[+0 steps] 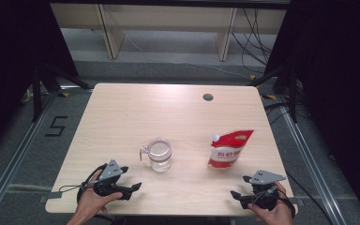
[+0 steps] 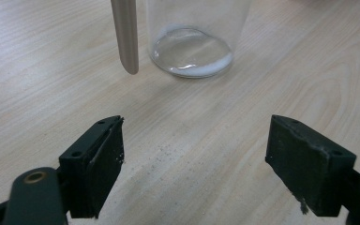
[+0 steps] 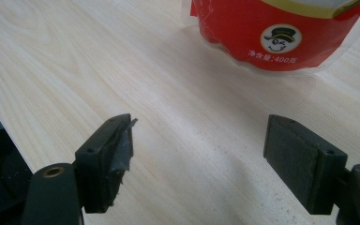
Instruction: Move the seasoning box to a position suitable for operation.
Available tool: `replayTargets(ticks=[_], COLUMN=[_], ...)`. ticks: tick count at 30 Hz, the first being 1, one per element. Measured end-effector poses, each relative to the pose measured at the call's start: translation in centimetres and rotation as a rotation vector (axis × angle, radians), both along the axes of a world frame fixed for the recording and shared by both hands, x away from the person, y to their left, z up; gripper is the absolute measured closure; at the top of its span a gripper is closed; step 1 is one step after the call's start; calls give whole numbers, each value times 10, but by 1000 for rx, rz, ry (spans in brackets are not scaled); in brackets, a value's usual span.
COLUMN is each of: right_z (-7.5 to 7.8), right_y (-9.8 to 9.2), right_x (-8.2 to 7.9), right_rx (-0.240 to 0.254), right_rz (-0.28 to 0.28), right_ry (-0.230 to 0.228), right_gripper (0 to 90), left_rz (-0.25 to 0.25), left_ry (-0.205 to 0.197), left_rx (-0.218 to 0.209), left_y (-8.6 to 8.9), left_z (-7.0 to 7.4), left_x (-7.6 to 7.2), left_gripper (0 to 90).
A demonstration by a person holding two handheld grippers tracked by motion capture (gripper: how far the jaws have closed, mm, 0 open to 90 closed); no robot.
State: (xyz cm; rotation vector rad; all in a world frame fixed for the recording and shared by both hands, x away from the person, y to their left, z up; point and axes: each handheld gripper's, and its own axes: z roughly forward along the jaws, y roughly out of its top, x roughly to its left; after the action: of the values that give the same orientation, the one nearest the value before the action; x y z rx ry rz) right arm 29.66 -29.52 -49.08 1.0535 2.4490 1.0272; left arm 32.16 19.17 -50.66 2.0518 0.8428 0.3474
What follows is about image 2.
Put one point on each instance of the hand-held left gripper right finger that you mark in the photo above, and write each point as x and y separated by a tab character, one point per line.
309	168

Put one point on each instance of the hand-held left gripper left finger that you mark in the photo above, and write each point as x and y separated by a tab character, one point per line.
97	162

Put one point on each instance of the beige stick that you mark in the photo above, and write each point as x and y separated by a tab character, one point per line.
126	37

